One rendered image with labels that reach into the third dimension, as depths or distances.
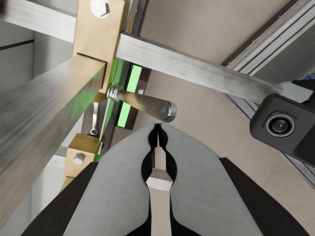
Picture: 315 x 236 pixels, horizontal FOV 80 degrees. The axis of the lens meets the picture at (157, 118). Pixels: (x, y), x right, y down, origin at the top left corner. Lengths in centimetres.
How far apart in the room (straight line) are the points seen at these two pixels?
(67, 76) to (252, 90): 24
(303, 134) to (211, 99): 108
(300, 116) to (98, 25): 23
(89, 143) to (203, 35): 91
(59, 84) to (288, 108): 20
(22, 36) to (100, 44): 30
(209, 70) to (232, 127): 117
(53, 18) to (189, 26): 92
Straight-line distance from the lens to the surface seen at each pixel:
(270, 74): 110
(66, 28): 28
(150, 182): 42
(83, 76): 20
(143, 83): 44
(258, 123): 21
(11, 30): 50
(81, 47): 26
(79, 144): 39
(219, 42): 118
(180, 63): 26
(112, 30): 25
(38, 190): 88
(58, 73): 19
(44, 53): 57
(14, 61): 53
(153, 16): 111
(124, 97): 23
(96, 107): 47
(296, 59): 114
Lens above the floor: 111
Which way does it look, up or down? 61 degrees down
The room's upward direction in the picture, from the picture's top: 178 degrees clockwise
